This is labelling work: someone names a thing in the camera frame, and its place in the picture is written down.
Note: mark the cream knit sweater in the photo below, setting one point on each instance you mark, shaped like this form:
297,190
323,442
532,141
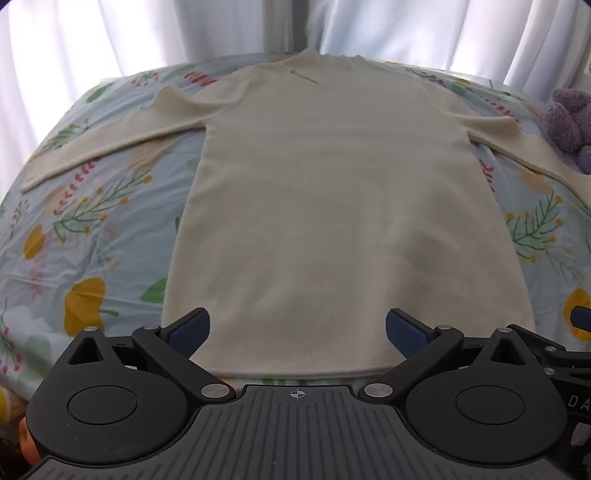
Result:
323,207

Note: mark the floral bed sheet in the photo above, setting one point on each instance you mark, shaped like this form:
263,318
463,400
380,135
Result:
92,240

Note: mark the purple plush toy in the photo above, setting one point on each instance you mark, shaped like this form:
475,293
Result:
568,122

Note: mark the white curtain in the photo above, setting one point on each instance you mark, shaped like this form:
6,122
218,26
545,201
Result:
138,32

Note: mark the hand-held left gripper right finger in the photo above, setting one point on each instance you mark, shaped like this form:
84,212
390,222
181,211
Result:
407,333

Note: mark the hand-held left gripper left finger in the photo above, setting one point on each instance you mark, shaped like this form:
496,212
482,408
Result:
190,331

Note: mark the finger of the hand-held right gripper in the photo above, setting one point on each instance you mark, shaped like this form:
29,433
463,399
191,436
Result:
581,319

